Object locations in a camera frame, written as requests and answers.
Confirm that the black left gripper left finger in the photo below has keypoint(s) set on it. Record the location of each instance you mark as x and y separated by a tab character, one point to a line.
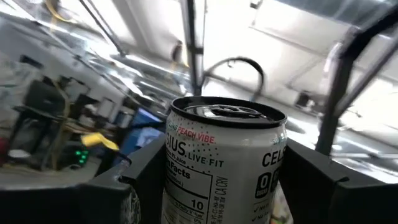
93	202

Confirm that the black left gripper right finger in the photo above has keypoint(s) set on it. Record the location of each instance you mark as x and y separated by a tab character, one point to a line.
342	202

